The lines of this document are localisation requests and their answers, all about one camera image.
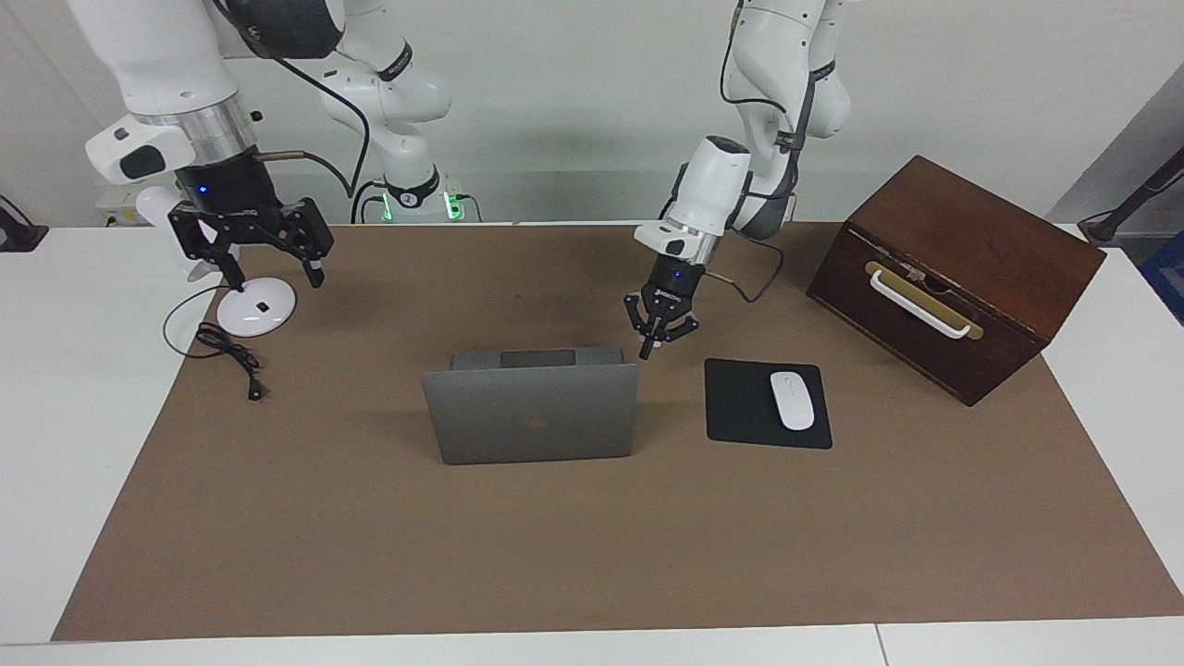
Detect brown table mat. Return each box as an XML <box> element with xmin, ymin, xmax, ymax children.
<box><xmin>51</xmin><ymin>222</ymin><xmax>1184</xmax><ymax>642</ymax></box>

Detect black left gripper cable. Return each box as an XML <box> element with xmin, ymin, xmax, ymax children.
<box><xmin>705</xmin><ymin>231</ymin><xmax>785</xmax><ymax>305</ymax></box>

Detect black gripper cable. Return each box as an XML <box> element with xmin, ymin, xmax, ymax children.
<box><xmin>705</xmin><ymin>231</ymin><xmax>785</xmax><ymax>305</ymax></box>
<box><xmin>252</xmin><ymin>55</ymin><xmax>373</xmax><ymax>201</ymax></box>

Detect black mouse pad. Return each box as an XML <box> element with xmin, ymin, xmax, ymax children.
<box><xmin>704</xmin><ymin>358</ymin><xmax>833</xmax><ymax>450</ymax></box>

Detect blue crate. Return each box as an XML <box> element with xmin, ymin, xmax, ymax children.
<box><xmin>1138</xmin><ymin>231</ymin><xmax>1184</xmax><ymax>327</ymax></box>

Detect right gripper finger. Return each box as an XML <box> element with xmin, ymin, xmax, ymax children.
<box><xmin>169</xmin><ymin>209</ymin><xmax>247</xmax><ymax>294</ymax></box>
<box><xmin>277</xmin><ymin>196</ymin><xmax>336</xmax><ymax>288</ymax></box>

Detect black clamp stand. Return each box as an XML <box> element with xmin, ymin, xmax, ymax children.
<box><xmin>0</xmin><ymin>194</ymin><xmax>49</xmax><ymax>253</ymax></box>

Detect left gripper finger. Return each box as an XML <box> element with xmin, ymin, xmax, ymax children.
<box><xmin>650</xmin><ymin>313</ymin><xmax>701</xmax><ymax>360</ymax></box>
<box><xmin>624</xmin><ymin>293</ymin><xmax>656</xmax><ymax>362</ymax></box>

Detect grey Apple laptop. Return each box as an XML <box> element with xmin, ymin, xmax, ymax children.
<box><xmin>421</xmin><ymin>347</ymin><xmax>640</xmax><ymax>466</ymax></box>

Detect dark brown wooden box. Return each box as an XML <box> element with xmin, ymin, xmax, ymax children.
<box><xmin>806</xmin><ymin>154</ymin><xmax>1107</xmax><ymax>408</ymax></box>

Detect white computer mouse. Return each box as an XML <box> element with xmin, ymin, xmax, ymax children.
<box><xmin>770</xmin><ymin>371</ymin><xmax>816</xmax><ymax>432</ymax></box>

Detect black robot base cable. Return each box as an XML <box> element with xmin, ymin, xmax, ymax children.
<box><xmin>350</xmin><ymin>180</ymin><xmax>389</xmax><ymax>225</ymax></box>

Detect black lamp power cable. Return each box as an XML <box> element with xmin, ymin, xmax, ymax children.
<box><xmin>163</xmin><ymin>284</ymin><xmax>265</xmax><ymax>402</ymax></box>

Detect brass box handle plate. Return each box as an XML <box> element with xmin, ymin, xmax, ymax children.
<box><xmin>864</xmin><ymin>261</ymin><xmax>985</xmax><ymax>341</ymax></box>

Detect black tripod stand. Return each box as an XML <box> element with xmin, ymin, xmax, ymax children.
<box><xmin>1078</xmin><ymin>143</ymin><xmax>1184</xmax><ymax>246</ymax></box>

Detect white box handle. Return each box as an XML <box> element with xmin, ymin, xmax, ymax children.
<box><xmin>869</xmin><ymin>269</ymin><xmax>974</xmax><ymax>339</ymax></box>

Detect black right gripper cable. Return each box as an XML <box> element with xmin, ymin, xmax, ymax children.
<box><xmin>252</xmin><ymin>55</ymin><xmax>373</xmax><ymax>201</ymax></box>

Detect white desk lamp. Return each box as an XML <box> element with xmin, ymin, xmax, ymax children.
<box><xmin>135</xmin><ymin>185</ymin><xmax>298</xmax><ymax>338</ymax></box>

